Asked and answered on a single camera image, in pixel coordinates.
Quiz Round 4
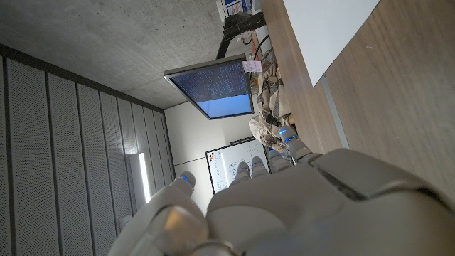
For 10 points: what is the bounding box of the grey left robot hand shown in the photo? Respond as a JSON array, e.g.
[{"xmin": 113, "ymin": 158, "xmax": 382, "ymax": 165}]
[{"xmin": 106, "ymin": 124, "xmax": 455, "ymax": 256}]

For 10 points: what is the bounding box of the whiteboard with blue writing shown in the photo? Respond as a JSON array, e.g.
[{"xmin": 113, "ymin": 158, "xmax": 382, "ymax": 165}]
[{"xmin": 205, "ymin": 137, "xmax": 271, "ymax": 195}]

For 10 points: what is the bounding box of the beige plaid cloth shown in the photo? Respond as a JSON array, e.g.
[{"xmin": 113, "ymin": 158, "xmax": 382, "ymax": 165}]
[{"xmin": 248, "ymin": 62, "xmax": 296, "ymax": 154}]

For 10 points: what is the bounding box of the pink sticky note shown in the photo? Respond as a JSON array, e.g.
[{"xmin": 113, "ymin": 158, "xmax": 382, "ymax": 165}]
[{"xmin": 242, "ymin": 60, "xmax": 263, "ymax": 73}]

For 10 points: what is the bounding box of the flat computer monitor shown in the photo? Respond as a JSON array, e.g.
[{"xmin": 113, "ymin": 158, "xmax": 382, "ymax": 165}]
[{"xmin": 163, "ymin": 53, "xmax": 255, "ymax": 121}]

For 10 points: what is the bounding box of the long white light strip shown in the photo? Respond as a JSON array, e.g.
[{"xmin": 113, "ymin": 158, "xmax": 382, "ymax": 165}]
[{"xmin": 126, "ymin": 151, "xmax": 152, "ymax": 214}]

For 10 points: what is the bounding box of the white paper sheet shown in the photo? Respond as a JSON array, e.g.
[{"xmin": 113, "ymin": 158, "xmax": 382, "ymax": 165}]
[{"xmin": 283, "ymin": 0, "xmax": 381, "ymax": 87}]

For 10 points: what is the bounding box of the black cable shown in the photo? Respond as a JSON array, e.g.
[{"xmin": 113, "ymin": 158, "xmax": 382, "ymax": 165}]
[{"xmin": 252, "ymin": 33, "xmax": 274, "ymax": 62}]

